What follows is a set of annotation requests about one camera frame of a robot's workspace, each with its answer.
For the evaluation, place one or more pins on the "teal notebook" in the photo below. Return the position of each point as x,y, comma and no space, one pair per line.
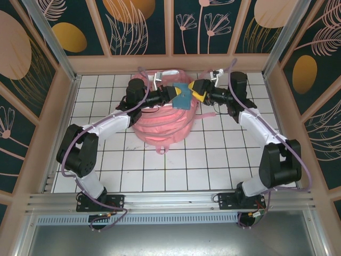
182,104

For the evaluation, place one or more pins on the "pink school backpack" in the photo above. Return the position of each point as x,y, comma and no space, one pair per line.
160,125

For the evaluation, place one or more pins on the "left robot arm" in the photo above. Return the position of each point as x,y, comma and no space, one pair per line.
77,154

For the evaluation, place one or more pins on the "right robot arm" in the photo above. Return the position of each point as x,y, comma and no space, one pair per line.
279,165

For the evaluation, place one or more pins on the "grey metal front panel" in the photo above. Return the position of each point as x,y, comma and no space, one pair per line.
170,240

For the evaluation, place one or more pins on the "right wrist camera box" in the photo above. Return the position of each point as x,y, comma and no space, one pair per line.
219,72

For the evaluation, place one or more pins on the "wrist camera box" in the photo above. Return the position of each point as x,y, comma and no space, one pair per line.
219,72
158,77

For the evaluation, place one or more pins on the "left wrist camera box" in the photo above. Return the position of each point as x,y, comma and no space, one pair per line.
158,77

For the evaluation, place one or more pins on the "aluminium frame post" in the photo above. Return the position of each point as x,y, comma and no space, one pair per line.
50,37
286,37

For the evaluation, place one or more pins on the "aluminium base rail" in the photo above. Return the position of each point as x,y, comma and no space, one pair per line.
170,198

